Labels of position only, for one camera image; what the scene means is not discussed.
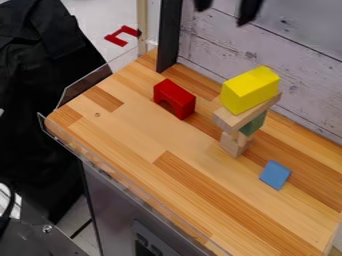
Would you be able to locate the blue block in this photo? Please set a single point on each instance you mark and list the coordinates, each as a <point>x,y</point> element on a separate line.
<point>274,175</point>

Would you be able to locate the red arch block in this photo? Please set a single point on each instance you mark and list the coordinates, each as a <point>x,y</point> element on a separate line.
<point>178,96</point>

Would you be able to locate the white board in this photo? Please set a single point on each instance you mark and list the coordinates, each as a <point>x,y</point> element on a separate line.
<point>276,56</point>

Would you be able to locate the red bracket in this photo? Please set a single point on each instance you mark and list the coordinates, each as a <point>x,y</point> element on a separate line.
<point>121,35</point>

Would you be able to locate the green block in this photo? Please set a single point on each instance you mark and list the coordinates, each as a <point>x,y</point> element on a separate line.
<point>254,126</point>

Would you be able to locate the small wooden block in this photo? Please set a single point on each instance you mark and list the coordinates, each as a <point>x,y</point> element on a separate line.
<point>232,144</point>

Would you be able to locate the black bag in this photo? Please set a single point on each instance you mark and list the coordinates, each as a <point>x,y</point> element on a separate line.
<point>40,100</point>

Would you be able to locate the black post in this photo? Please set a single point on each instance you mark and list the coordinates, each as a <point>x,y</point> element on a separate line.
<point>169,33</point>

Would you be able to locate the yellow block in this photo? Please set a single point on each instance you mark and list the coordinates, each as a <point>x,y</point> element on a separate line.
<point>249,90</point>

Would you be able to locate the flat wooden block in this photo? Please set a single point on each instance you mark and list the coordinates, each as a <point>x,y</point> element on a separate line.
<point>231,120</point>

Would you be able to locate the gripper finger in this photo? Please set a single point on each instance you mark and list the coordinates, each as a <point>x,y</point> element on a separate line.
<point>248,11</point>
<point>203,4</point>

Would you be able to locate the wooden post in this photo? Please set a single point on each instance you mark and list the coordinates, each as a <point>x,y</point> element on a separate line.
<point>142,26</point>

